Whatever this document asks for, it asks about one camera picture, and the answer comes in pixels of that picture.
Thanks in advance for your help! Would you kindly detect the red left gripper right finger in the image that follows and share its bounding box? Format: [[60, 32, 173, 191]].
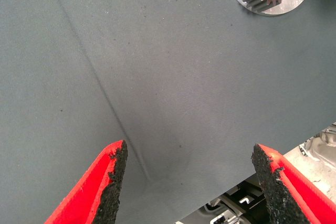
[[251, 144, 336, 224]]

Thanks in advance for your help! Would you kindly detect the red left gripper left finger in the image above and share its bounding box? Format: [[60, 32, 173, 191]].
[[44, 140, 129, 224]]

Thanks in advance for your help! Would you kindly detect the black robot base chassis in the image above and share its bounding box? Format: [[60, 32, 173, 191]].
[[174, 176, 270, 224]]

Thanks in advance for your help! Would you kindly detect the light grey robot base part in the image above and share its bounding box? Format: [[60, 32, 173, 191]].
[[299, 122, 336, 168]]

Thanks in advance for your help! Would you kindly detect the dark grey table cloth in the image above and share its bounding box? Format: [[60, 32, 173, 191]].
[[0, 0, 336, 224]]

